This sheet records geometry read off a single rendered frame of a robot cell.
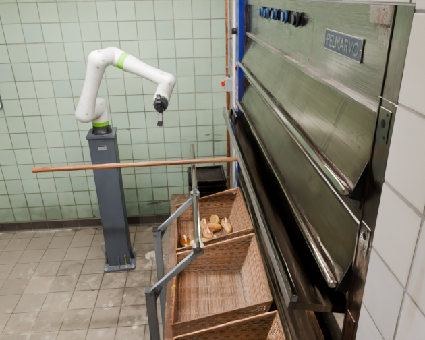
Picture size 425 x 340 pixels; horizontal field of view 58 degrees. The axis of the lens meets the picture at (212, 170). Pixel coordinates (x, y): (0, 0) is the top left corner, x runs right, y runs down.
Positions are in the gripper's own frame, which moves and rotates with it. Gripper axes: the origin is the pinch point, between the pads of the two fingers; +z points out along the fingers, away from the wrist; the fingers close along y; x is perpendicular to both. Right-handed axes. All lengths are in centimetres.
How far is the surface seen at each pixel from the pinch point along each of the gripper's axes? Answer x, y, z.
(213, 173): -35, 63, -49
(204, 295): -22, 90, 57
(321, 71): -56, -43, 114
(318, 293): -49, 8, 148
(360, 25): -56, -57, 136
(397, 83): -55, -49, 158
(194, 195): -19, 31, 47
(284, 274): -41, 4, 144
